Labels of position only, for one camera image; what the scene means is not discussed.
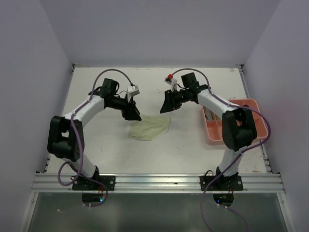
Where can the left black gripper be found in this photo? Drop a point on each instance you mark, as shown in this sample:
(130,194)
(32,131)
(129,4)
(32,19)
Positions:
(130,112)

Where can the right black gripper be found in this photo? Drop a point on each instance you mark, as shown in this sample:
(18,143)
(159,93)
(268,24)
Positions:
(169,103)

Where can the pale green underwear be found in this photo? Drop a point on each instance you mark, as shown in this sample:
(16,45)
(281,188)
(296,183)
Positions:
(149,128)

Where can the grey and cream underwear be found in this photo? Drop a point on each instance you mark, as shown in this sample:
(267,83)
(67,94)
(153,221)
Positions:
(209,115)

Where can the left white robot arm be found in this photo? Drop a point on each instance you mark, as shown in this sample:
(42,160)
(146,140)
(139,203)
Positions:
(66,133)

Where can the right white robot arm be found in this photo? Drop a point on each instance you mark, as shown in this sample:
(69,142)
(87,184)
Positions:
(238,126)

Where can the pink divided tray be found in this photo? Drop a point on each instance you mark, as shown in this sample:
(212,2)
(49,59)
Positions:
(213,129)

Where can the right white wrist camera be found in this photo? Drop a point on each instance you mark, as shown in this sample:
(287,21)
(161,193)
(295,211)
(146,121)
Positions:
(172,82)

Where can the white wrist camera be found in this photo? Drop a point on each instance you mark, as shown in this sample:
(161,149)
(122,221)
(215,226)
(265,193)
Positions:
(132,91)
(172,82)

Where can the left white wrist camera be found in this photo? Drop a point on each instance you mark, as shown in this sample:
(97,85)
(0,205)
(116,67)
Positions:
(132,91)

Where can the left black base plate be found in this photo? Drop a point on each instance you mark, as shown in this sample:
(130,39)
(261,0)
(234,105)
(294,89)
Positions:
(102,182)

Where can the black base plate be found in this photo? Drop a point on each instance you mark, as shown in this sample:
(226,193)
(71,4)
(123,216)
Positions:
(223,183)
(102,182)

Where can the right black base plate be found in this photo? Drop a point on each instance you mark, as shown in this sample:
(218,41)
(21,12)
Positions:
(223,183)

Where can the aluminium mounting rail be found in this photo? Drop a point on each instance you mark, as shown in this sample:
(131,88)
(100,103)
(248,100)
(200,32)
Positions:
(164,183)

